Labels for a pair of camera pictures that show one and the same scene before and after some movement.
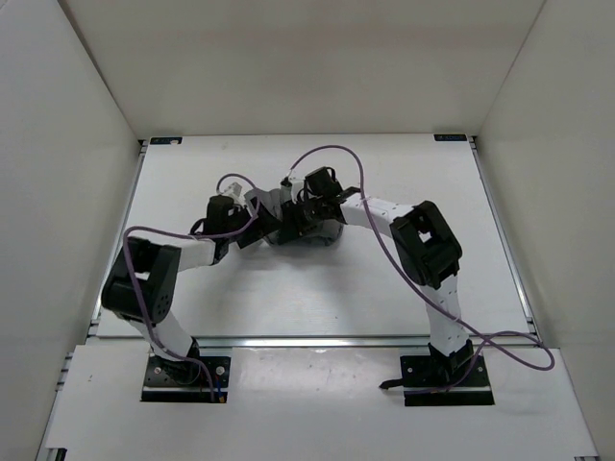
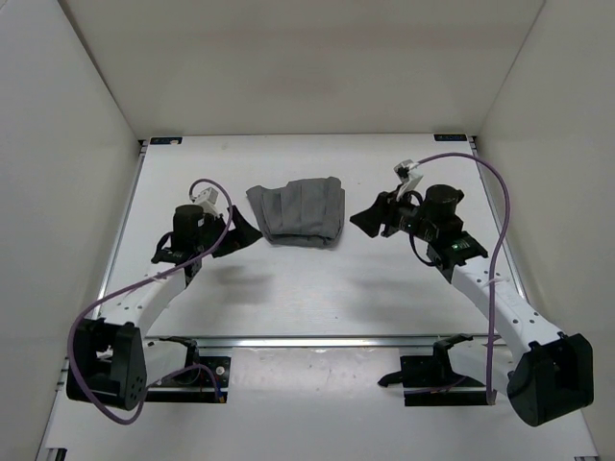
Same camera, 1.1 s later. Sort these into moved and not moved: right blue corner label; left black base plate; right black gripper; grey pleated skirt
Moved: right black gripper
Not moved: grey pleated skirt; right blue corner label; left black base plate
